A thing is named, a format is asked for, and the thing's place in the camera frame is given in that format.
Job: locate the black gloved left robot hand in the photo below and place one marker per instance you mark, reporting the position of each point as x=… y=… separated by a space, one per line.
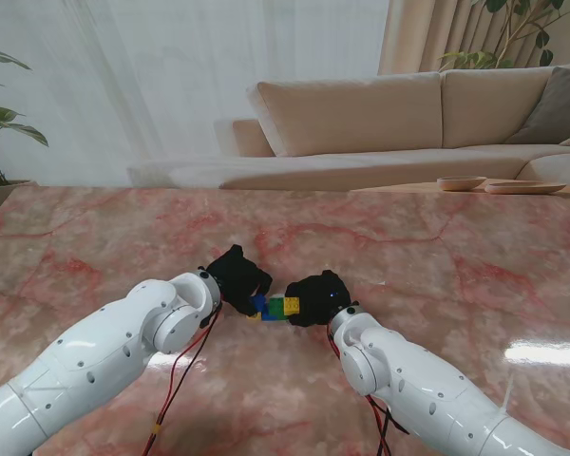
x=235 y=275

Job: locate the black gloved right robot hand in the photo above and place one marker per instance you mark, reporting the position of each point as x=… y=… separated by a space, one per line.
x=320 y=297

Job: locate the blue toy brick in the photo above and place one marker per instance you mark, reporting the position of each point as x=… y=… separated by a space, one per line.
x=271 y=318
x=261 y=303

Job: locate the green toy brick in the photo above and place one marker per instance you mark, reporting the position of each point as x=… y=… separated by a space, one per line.
x=276 y=306

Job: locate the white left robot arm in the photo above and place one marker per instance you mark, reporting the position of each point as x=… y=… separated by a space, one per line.
x=100 y=351

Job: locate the wooden bowl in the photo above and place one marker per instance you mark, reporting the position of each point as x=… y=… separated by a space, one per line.
x=461 y=183

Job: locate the beige sofa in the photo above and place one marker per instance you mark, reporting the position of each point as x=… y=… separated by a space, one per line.
x=351 y=114

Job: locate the white sheer curtain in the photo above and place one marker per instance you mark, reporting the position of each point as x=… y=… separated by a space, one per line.
x=171 y=71

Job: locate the wooden tray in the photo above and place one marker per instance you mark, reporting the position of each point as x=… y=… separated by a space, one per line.
x=522 y=187

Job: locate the grey plant pot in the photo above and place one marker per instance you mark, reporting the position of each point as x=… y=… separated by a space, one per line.
x=0 y=195

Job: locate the broad leaf potted plant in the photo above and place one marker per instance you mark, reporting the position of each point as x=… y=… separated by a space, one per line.
x=28 y=134

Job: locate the beige curtain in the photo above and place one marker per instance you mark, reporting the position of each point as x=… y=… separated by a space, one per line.
x=427 y=38

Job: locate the grey sofa cushion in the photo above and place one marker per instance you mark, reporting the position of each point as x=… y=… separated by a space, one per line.
x=556 y=104

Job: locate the tall green leafy plant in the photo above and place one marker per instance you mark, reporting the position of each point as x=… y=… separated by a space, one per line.
x=543 y=39

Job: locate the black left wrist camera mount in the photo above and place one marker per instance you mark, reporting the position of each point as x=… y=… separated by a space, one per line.
x=208 y=322

